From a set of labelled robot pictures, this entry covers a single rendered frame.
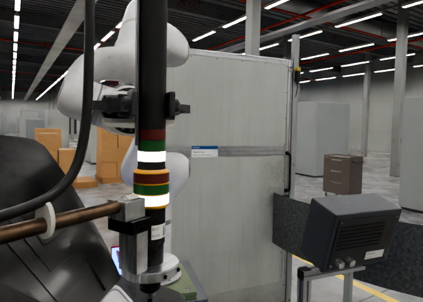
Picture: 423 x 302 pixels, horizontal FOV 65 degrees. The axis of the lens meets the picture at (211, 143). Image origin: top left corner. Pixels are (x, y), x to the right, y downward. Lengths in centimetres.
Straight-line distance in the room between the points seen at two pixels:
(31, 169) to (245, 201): 221
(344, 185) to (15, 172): 702
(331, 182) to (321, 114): 334
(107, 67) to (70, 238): 40
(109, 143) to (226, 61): 639
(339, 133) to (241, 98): 860
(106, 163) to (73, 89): 800
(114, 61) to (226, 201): 190
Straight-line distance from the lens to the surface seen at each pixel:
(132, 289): 64
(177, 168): 108
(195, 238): 247
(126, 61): 72
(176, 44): 100
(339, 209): 102
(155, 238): 41
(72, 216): 34
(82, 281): 39
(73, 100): 61
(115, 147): 860
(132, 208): 38
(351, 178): 725
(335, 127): 1076
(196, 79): 234
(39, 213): 33
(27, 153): 46
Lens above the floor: 146
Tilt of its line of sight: 3 degrees down
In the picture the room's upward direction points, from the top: 1 degrees clockwise
